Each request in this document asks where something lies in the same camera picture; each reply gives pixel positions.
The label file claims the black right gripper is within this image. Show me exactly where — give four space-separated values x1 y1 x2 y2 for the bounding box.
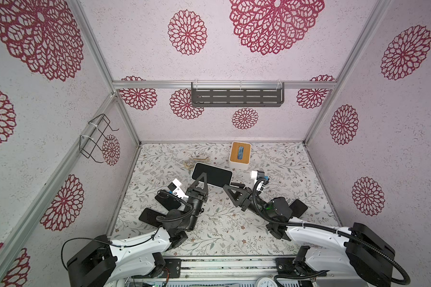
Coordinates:
228 182 274 226

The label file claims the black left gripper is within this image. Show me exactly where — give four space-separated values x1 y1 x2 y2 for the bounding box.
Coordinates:
183 173 208 232

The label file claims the black phone near right arm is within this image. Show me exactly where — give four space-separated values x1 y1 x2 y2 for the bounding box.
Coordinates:
289 199 308 218

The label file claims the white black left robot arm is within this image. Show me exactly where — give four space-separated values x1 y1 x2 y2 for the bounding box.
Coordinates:
64 173 208 287

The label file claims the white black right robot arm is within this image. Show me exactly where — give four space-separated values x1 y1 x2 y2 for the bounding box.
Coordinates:
223 184 395 287

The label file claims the black phone on table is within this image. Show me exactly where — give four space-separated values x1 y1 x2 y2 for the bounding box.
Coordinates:
155 190 181 211
139 208 165 228

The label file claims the clear plastic bag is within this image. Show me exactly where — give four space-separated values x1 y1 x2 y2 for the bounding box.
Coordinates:
183 154 211 171

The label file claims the white wooden-top tissue box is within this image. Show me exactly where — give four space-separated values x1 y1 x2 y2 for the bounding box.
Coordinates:
229 141 251 171

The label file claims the round white gauge dial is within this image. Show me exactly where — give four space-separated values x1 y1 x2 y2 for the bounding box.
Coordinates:
255 276 278 287

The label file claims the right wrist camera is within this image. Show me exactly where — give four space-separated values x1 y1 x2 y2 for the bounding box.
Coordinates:
250 171 269 185

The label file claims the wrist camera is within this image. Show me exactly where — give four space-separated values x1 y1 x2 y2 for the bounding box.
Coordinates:
250 171 269 185
168 178 189 201

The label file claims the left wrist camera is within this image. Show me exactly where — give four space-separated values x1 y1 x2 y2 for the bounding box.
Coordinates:
168 178 189 201

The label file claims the black corrugated left cable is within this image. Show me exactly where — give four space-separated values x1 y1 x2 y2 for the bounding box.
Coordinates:
156 191 196 224

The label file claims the black corrugated cable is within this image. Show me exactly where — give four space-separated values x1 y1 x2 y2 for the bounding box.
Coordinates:
156 191 196 224
252 178 411 286

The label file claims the grey slotted wall shelf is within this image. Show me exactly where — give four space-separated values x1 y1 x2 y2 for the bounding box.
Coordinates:
190 83 284 108

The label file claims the aluminium front rail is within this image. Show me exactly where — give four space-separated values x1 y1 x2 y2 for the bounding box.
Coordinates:
103 255 346 284

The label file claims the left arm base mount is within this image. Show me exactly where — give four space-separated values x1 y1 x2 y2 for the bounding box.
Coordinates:
148 253 182 279

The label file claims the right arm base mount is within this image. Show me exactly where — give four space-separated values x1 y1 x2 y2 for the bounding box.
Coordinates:
275 245 328 279

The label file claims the black wire wall basket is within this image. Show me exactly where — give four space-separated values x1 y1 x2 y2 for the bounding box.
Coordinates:
79 114 121 166

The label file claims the black corrugated right cable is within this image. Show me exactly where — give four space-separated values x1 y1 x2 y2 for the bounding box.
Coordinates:
252 178 411 286

